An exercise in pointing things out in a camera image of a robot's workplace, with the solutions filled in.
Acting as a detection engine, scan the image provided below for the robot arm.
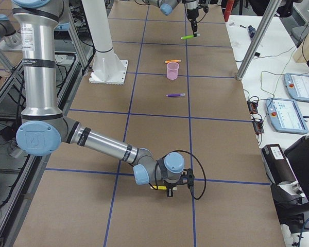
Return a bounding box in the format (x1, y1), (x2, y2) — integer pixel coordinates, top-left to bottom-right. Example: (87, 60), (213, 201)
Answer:
(143, 0), (210, 39)
(12, 1), (194, 196)

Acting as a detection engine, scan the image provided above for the aluminium frame post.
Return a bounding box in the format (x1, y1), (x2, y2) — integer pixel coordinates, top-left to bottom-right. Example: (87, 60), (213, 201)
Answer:
(236, 0), (282, 81)

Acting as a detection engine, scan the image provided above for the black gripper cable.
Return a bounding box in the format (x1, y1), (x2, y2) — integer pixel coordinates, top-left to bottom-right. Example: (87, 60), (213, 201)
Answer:
(169, 150), (207, 201)

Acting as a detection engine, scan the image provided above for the orange marker pen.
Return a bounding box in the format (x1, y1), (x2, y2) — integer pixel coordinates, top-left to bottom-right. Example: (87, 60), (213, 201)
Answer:
(164, 59), (182, 64)

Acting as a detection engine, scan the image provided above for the purple marker pen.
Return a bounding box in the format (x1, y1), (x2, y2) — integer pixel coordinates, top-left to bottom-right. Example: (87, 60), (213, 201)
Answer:
(166, 93), (186, 98)

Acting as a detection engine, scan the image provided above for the yellow marker pen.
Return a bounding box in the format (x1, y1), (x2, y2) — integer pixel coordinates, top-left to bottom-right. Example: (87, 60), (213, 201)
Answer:
(150, 185), (177, 191)

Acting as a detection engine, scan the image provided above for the green marker pen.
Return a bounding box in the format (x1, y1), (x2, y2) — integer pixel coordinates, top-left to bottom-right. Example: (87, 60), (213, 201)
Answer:
(181, 33), (200, 40)

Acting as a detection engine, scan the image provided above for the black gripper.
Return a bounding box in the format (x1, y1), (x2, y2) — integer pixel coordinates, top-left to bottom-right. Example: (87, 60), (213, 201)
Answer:
(186, 7), (209, 37)
(164, 168), (195, 197)

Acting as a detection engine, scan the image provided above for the black label printer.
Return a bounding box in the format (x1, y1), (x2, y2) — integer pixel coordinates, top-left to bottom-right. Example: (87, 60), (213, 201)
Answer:
(261, 144), (300, 195)

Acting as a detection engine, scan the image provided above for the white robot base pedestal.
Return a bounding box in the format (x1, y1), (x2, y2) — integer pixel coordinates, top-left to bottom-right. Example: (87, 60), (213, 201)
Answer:
(83, 1), (128, 85)

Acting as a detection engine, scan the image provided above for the teach pendant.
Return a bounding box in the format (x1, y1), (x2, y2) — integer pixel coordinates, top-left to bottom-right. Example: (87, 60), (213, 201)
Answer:
(266, 98), (309, 134)
(284, 73), (309, 102)

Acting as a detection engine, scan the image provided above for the pink mesh pen holder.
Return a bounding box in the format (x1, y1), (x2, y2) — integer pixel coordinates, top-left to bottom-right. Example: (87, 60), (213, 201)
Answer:
(166, 62), (179, 80)

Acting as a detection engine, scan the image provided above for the teach pendant far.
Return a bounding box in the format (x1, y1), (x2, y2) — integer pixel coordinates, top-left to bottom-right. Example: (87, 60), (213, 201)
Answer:
(284, 73), (309, 102)

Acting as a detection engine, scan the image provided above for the teach pendant near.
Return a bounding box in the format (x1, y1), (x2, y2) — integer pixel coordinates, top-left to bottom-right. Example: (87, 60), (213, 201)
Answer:
(266, 98), (309, 134)

